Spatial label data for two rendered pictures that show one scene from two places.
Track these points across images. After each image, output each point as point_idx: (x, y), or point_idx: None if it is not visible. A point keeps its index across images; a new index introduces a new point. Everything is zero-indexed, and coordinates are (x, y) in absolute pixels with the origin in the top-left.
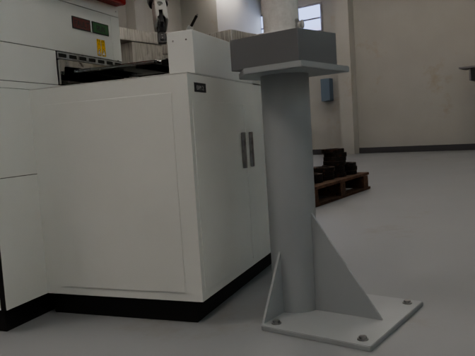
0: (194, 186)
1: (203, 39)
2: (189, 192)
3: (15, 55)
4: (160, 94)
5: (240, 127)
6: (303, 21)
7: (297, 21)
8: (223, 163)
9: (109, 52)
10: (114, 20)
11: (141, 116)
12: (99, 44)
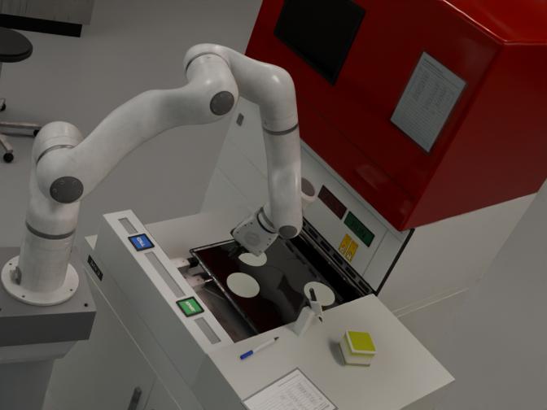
0: None
1: (115, 240)
2: None
3: (246, 170)
4: None
5: (140, 382)
6: (11, 273)
7: (16, 268)
8: (99, 359)
9: (360, 263)
10: (391, 240)
11: None
12: (347, 242)
